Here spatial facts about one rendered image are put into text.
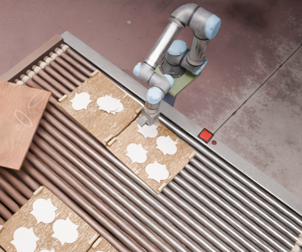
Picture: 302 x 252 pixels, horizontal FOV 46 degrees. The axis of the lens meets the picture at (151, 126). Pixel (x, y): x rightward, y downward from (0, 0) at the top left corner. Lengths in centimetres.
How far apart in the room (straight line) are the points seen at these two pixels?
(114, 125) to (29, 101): 51
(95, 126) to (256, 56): 229
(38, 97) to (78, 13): 201
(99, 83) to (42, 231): 95
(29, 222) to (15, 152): 37
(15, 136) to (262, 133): 225
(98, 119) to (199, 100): 150
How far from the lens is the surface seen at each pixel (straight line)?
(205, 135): 219
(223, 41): 397
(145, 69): 188
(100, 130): 212
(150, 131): 212
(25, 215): 200
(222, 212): 205
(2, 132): 208
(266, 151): 339
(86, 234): 193
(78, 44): 253
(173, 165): 206
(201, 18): 189
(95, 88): 228
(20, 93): 219
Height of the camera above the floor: 282
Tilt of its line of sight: 61 degrees down
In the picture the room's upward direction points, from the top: 12 degrees clockwise
